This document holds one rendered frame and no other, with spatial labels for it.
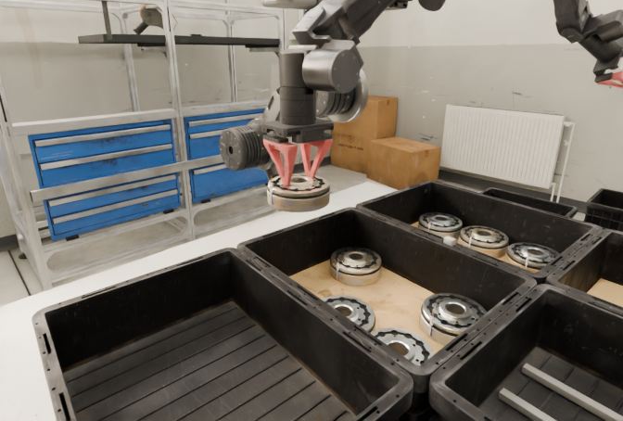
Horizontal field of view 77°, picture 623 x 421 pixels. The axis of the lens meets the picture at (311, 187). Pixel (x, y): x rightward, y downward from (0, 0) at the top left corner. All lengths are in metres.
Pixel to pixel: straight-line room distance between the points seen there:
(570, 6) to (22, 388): 1.45
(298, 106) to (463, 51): 3.60
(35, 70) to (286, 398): 2.86
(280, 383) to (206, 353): 0.13
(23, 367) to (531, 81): 3.73
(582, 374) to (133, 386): 0.62
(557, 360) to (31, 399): 0.84
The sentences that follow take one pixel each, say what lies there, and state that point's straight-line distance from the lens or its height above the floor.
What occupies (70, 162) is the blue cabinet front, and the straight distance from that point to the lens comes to 2.37.
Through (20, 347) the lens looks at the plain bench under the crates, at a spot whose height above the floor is 0.70.
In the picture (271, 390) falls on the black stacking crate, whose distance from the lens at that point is 0.59.
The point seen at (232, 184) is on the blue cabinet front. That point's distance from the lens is 2.82.
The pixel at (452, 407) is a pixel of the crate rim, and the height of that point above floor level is 0.93.
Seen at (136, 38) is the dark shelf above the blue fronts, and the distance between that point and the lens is 2.45.
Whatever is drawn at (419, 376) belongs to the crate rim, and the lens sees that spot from 0.48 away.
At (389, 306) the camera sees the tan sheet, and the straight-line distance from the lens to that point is 0.74.
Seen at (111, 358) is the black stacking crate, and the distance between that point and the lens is 0.69.
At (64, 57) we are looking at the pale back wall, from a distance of 3.21.
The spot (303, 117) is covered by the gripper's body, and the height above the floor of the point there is 1.16.
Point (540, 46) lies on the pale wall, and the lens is 3.90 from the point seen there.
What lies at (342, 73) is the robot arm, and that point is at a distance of 0.55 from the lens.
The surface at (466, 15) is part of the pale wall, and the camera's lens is 4.16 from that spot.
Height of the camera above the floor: 1.25
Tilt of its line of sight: 19 degrees down
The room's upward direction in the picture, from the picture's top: straight up
